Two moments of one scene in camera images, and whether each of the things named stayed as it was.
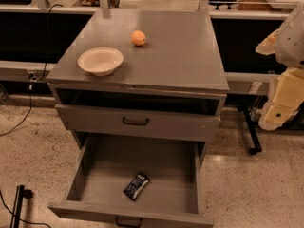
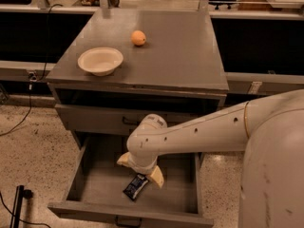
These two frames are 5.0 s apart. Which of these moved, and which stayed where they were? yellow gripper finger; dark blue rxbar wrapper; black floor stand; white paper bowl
Moved: yellow gripper finger
Stayed: black floor stand; dark blue rxbar wrapper; white paper bowl
